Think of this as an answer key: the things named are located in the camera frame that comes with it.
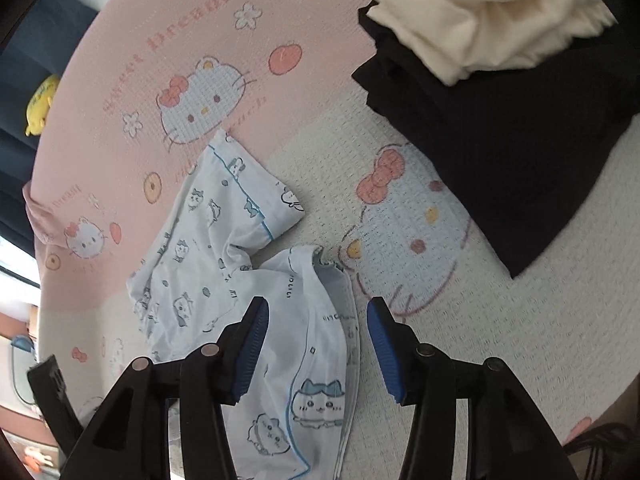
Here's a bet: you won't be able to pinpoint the black wire basket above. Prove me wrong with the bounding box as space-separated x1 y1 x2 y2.
562 422 638 480

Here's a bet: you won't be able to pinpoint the window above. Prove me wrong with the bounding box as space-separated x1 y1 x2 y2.
0 237 41 288

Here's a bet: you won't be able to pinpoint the pink and cream cat blanket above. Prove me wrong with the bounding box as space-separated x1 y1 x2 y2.
22 0 640 480

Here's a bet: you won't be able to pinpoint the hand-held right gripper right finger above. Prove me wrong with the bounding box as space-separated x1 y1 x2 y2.
366 296 580 480

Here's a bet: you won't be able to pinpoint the cream folded garment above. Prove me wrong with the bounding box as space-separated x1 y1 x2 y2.
350 0 618 86

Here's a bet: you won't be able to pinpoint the dark blue curtain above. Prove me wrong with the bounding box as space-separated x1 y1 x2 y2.
0 0 101 241

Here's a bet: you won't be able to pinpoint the black folded garment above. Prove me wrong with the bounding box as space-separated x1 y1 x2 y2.
351 0 640 278

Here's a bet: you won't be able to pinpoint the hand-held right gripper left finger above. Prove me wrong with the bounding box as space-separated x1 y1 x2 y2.
59 296 271 480

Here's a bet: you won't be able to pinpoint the light blue printed pants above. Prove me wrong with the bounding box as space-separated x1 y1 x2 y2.
125 129 362 480

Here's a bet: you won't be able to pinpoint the yellow plush toy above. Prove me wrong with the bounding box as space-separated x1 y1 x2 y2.
25 75 61 137

